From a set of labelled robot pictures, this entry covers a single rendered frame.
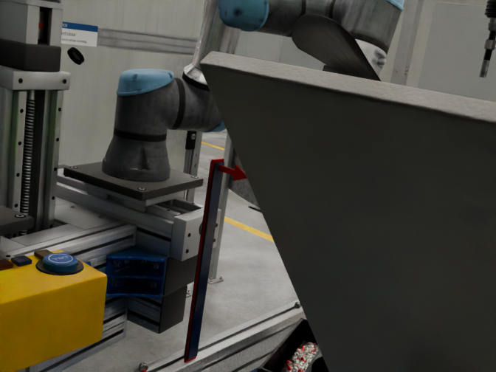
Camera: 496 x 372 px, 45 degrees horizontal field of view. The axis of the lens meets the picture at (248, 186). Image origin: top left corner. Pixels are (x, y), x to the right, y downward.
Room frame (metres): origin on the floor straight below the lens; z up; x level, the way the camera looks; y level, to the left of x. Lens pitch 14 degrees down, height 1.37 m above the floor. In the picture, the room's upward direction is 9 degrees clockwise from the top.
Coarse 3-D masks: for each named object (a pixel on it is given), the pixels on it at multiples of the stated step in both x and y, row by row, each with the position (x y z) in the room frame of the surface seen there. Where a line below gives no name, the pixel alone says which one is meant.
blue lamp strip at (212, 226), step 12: (216, 168) 0.86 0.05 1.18; (216, 180) 0.86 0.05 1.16; (216, 192) 0.87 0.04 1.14; (216, 204) 0.87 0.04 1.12; (216, 216) 0.87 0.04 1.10; (204, 240) 0.86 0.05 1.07; (204, 252) 0.86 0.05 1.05; (204, 264) 0.86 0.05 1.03; (204, 276) 0.87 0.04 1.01; (204, 288) 0.87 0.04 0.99; (204, 300) 0.87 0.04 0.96; (192, 324) 0.86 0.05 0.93; (192, 336) 0.86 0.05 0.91; (192, 348) 0.86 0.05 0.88
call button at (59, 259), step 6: (60, 252) 0.69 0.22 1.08; (48, 258) 0.67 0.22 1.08; (54, 258) 0.67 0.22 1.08; (60, 258) 0.67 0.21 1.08; (66, 258) 0.68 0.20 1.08; (72, 258) 0.68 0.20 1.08; (48, 264) 0.66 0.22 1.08; (54, 264) 0.66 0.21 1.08; (60, 264) 0.66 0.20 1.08; (66, 264) 0.66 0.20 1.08; (72, 264) 0.67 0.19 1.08; (54, 270) 0.66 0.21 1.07; (60, 270) 0.66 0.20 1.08; (66, 270) 0.66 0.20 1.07
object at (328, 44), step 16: (304, 16) 0.57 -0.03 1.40; (320, 16) 0.51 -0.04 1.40; (304, 32) 0.62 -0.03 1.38; (320, 32) 0.56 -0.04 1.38; (336, 32) 0.50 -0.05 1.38; (304, 48) 0.68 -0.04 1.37; (320, 48) 0.63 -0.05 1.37; (336, 48) 0.56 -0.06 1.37; (352, 48) 0.48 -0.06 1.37; (336, 64) 0.65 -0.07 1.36; (352, 64) 0.56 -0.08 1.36; (368, 64) 0.48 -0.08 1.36
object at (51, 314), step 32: (32, 256) 0.69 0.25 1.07; (0, 288) 0.59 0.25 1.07; (32, 288) 0.61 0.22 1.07; (64, 288) 0.62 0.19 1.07; (96, 288) 0.66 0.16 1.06; (0, 320) 0.56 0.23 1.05; (32, 320) 0.59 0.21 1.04; (64, 320) 0.63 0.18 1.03; (96, 320) 0.66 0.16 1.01; (0, 352) 0.56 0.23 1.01; (32, 352) 0.59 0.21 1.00; (64, 352) 0.63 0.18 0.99
